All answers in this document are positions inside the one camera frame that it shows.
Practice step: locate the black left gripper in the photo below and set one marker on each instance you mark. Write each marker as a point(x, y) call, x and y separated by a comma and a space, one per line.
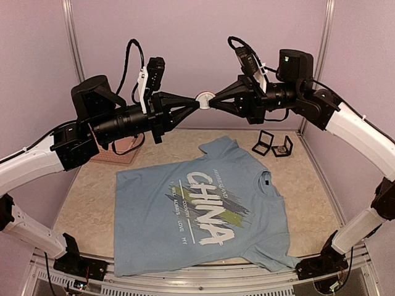
point(160, 115)

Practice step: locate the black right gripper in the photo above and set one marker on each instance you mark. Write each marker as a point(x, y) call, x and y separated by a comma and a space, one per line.
point(250, 100)

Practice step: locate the round orange button brooch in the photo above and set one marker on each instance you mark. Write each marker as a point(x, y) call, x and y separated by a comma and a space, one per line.
point(203, 99)

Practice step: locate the light blue printed t-shirt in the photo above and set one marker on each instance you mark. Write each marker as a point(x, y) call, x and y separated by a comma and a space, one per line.
point(219, 206)

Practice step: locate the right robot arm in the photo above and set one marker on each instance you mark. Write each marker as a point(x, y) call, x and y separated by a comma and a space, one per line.
point(326, 110)

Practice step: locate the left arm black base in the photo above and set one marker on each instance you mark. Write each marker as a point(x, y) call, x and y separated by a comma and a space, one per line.
point(75, 264)

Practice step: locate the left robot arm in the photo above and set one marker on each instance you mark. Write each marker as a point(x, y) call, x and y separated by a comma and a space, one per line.
point(103, 117)

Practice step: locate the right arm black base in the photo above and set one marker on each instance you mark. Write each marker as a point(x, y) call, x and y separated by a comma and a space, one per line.
point(332, 257)

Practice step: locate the black display box orange brooch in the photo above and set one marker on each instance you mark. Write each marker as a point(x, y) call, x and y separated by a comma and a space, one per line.
point(264, 143)

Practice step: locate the black display box silver brooch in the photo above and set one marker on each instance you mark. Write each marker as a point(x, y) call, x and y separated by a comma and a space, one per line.
point(284, 150)

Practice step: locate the right aluminium frame post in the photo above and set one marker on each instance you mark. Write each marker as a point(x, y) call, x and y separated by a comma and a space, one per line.
point(325, 38)

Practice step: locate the aluminium frame post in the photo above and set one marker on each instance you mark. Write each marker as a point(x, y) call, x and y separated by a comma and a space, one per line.
point(73, 39)
point(325, 38)

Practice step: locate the left aluminium frame post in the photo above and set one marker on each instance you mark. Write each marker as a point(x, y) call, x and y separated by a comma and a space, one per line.
point(73, 39)

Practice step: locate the front aluminium rail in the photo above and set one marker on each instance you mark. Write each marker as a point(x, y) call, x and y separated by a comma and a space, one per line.
point(232, 278)

